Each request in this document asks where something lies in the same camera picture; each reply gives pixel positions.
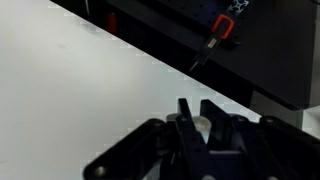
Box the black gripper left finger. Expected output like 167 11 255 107
83 98 206 180

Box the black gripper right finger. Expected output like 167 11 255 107
200 100 320 180

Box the black base plate with clamps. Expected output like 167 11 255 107
51 0 319 110

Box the upper orange-handled clamp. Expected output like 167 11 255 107
189 14 235 72

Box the orange-handled clamp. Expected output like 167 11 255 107
189 14 235 72
106 13 118 34

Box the lower orange-handled clamp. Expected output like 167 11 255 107
106 13 118 34

